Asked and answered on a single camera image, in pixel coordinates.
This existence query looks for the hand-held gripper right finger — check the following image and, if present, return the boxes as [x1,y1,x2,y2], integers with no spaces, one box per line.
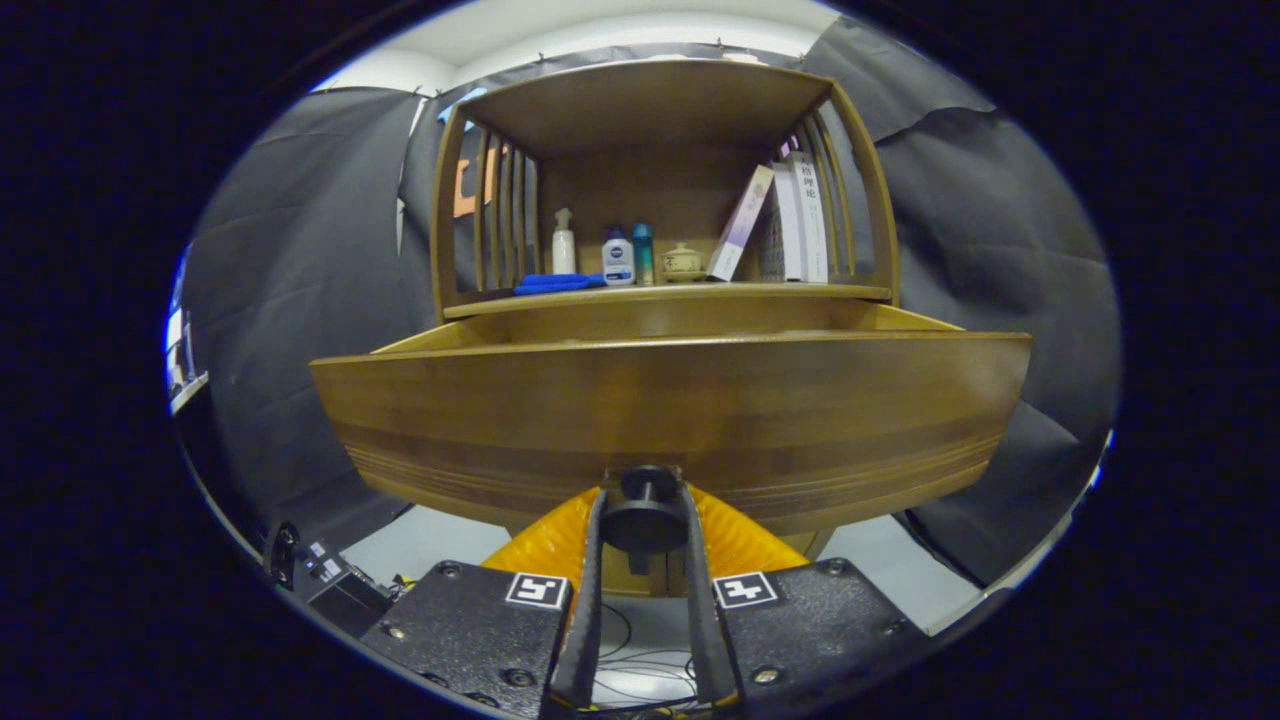
[680,483,926,713]

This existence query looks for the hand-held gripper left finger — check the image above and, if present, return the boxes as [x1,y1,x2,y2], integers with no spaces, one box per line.
[360,485,609,720]

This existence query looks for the wooden countertop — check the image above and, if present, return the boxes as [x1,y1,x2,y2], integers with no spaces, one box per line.
[445,278,891,319]

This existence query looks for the wooden cabinet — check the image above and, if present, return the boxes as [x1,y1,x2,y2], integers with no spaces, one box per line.
[430,58,901,601]

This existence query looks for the black electronic device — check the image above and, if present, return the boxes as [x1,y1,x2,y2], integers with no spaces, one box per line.
[265,520,396,637]

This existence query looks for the blue folded cloth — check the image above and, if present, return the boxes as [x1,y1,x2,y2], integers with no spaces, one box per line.
[514,272,608,296]

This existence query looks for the black backdrop cloth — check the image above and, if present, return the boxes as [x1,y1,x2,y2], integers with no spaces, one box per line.
[175,15,1121,586]

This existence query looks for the white bottle with blue cap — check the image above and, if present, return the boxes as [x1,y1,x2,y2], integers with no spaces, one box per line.
[601,226,637,287]

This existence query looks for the dark patterned cover book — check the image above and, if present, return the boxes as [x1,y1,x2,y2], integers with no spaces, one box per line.
[757,160,806,283]

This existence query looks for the purple cover book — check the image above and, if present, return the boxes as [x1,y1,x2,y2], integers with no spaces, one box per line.
[706,165,776,283]

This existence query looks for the black floor cables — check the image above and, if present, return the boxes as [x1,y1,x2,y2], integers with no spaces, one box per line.
[590,598,701,713]

